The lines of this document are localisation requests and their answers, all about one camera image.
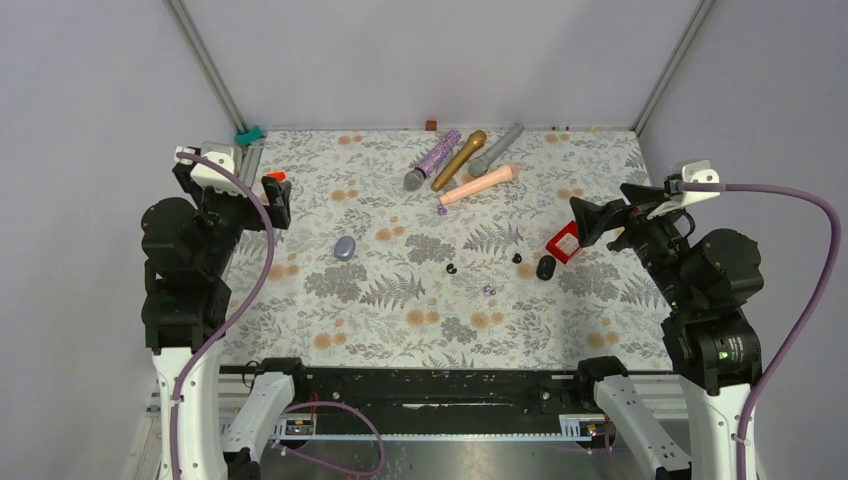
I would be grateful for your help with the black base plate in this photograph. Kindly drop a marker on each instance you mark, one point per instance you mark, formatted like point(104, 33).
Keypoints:
point(336, 402)

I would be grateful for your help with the teal corner clamp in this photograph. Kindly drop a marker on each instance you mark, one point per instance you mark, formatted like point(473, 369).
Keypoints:
point(249, 137)

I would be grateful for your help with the pink microphone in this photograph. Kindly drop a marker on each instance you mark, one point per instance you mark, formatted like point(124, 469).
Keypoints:
point(503, 174)

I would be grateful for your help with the blue-grey earbud case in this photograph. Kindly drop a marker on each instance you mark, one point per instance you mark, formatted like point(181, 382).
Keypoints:
point(345, 248)

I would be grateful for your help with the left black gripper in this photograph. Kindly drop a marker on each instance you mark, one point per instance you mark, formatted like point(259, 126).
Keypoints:
point(278, 207)

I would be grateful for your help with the red triangular block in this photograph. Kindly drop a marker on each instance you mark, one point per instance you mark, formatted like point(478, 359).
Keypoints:
point(278, 176)

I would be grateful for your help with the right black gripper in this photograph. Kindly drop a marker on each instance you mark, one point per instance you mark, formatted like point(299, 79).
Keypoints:
point(593, 218)

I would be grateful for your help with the floral patterned table mat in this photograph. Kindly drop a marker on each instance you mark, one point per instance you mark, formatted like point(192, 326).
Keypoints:
point(394, 305)

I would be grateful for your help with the red plastic box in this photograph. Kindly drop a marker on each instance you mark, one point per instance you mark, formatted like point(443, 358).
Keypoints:
point(565, 244)

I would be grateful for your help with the grey microphone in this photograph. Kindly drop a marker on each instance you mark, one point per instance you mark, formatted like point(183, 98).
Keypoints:
point(481, 164)

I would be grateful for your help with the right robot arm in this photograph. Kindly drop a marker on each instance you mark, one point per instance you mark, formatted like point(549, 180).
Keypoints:
point(714, 350)

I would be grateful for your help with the purple glitter microphone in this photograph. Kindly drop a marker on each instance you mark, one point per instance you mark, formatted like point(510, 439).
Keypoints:
point(414, 179)

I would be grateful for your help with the black earbud charging case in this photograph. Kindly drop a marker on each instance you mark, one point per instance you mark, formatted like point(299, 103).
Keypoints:
point(546, 267)

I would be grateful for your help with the gold microphone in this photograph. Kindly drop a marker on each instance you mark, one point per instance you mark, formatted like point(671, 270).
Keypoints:
point(473, 143)

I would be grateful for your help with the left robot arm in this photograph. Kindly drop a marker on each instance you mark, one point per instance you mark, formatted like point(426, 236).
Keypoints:
point(188, 243)

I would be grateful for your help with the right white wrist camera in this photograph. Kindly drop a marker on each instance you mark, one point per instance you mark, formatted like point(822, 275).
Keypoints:
point(677, 193)

